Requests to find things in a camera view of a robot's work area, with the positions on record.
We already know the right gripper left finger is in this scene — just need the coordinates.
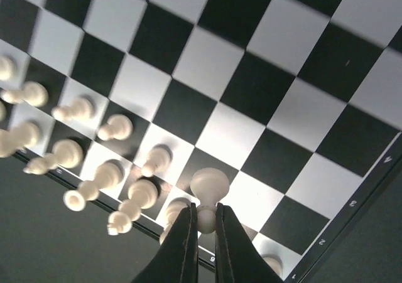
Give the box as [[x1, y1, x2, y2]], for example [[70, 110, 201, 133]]
[[133, 203, 198, 283]]

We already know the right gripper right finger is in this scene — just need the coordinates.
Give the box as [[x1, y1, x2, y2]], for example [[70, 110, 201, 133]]
[[215, 203, 283, 283]]

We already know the white rook corner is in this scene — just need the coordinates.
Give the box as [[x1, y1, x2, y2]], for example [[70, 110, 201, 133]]
[[263, 256, 283, 278]]

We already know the white king side piece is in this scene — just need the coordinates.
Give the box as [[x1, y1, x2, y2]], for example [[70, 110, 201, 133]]
[[159, 198, 190, 245]]

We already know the white chess piece front row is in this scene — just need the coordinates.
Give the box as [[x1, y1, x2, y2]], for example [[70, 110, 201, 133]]
[[107, 179, 159, 236]]

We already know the white pawn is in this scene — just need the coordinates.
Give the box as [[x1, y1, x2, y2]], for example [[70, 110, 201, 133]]
[[1, 81, 48, 107], [51, 97, 95, 121], [97, 114, 133, 141], [190, 168, 230, 234], [23, 139, 84, 175]]

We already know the white queen piece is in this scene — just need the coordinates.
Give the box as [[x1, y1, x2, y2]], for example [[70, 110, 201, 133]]
[[141, 146, 172, 177]]

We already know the white knight piece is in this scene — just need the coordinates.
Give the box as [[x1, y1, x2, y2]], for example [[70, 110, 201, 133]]
[[63, 162, 123, 211]]

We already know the black and white chessboard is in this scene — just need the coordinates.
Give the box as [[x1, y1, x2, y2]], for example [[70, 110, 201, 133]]
[[1, 0, 401, 282]]

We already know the white pawn corner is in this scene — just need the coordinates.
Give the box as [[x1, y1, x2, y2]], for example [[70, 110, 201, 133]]
[[0, 55, 15, 81]]

